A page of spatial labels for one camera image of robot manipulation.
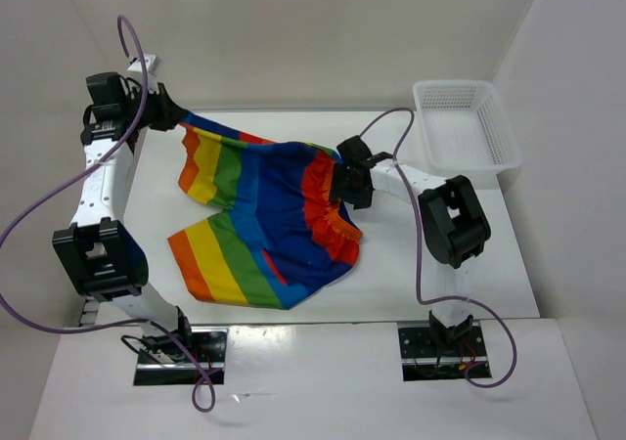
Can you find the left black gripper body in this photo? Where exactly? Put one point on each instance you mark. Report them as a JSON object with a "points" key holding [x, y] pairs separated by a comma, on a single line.
{"points": [[156, 113]]}

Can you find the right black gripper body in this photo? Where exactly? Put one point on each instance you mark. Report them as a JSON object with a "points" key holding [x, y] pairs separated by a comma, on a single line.
{"points": [[348, 190]]}

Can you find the rainbow striped shorts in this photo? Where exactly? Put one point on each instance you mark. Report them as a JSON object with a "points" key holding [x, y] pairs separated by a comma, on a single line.
{"points": [[276, 237]]}

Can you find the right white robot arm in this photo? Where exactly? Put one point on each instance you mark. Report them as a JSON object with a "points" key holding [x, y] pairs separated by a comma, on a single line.
{"points": [[454, 228]]}

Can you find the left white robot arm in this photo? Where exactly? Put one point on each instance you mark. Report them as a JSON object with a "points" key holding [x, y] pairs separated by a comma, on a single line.
{"points": [[101, 258]]}

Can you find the white plastic basket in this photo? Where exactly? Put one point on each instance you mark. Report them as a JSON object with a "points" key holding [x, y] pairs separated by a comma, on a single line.
{"points": [[465, 127]]}

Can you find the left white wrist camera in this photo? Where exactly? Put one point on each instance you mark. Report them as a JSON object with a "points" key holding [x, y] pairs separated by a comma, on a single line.
{"points": [[145, 72]]}

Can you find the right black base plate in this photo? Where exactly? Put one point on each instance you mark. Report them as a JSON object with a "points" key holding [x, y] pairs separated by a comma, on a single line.
{"points": [[423, 360]]}

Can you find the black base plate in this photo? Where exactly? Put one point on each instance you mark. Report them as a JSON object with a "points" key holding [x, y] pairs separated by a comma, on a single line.
{"points": [[423, 360], [154, 367]]}

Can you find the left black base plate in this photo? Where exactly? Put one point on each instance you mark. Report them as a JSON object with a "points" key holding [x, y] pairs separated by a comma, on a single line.
{"points": [[154, 367]]}

